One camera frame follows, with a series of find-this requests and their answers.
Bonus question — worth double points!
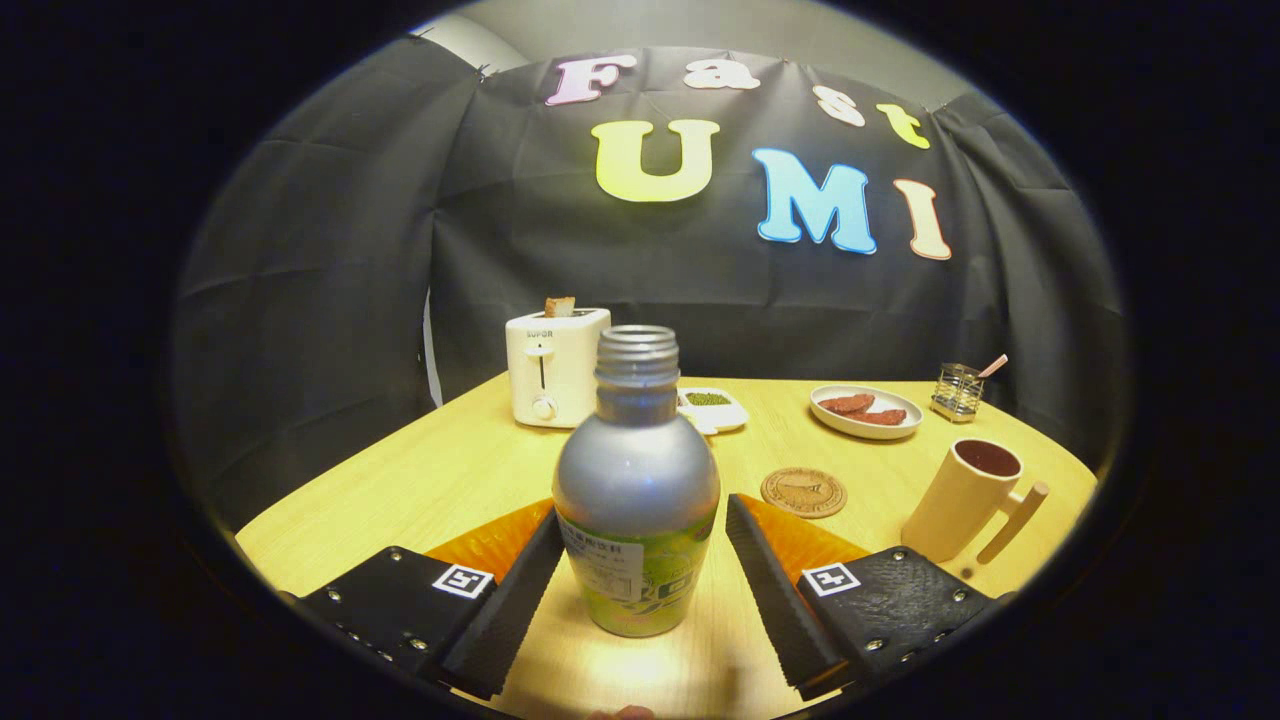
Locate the white divided dish of beans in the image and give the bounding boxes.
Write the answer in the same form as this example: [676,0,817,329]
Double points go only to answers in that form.
[677,387,749,436]

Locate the silver bottle with green label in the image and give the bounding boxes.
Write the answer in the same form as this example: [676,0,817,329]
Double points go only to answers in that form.
[552,325,721,639]

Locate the white toaster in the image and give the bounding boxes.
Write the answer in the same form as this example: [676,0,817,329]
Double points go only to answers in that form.
[505,307,612,429]

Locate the cream cup with wooden handle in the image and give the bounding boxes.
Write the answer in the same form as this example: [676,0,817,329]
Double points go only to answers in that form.
[902,438,1051,566]

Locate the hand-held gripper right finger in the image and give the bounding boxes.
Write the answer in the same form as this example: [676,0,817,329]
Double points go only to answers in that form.
[726,493,1016,702]

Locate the black backdrop cloth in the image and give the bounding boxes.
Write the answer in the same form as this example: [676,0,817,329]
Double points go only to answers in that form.
[170,38,1131,531]

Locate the wire mesh holder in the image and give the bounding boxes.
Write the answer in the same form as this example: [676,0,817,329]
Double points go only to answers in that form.
[931,363,986,423]

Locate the round cork coaster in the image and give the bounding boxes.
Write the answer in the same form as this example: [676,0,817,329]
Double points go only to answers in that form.
[760,467,848,519]

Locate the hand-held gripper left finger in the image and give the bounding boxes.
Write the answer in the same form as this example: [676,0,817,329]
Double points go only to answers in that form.
[280,498,567,701]

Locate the wooden table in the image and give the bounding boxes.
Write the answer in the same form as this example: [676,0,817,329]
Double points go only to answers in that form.
[235,372,1099,720]

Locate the white round plate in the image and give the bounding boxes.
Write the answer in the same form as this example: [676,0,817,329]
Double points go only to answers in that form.
[810,385,924,441]

